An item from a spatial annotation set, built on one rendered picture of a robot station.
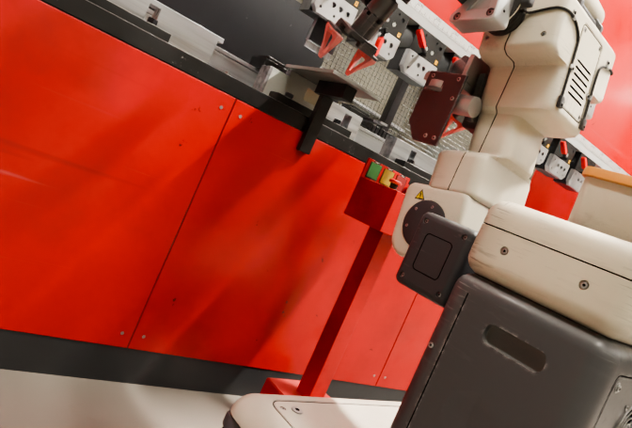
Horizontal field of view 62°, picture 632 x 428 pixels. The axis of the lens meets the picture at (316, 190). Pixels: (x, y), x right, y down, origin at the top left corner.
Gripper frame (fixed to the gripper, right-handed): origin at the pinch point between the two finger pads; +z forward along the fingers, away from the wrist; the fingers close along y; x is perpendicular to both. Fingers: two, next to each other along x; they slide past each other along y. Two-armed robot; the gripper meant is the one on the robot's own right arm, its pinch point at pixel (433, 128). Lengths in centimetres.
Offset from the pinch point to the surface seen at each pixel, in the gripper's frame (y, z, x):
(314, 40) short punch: 28.5, 5.4, -35.0
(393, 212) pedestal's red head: 10.6, 20.6, 19.9
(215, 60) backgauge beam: 44, 32, -51
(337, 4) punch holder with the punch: 28.8, -7.1, -37.4
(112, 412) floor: 56, 92, 38
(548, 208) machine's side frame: -192, 13, -55
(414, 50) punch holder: -6.1, -10.9, -36.1
